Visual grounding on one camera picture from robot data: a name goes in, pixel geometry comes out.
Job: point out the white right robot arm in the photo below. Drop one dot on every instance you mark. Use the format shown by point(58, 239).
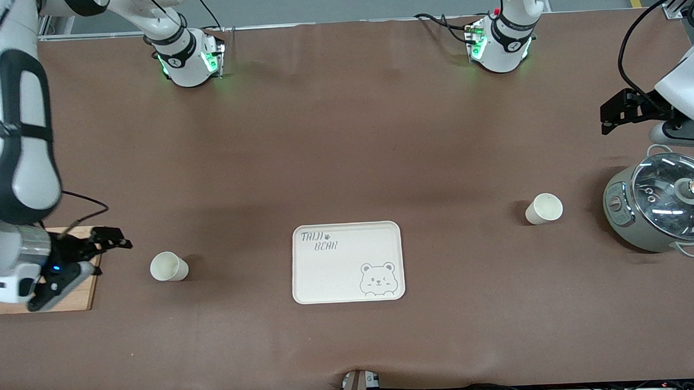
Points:
point(23, 171)

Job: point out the white IKEA cup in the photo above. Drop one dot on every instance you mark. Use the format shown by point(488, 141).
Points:
point(167, 266)
point(545, 208)

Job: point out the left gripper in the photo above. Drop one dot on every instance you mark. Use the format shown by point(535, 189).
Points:
point(643, 106)

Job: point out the white tray with bear print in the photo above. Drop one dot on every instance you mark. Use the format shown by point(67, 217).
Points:
point(349, 264)

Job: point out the glass pot lid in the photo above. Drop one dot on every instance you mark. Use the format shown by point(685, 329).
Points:
point(671, 212)

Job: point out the brown mounting bracket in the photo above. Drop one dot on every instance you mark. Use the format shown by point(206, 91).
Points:
point(355, 388)

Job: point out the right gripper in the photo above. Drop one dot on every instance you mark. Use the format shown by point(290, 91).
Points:
point(67, 249)

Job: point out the wooden cutting board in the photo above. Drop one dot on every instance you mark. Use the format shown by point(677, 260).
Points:
point(79, 298)

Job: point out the grey electric cooking pot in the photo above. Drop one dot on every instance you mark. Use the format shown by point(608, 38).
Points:
point(625, 225)

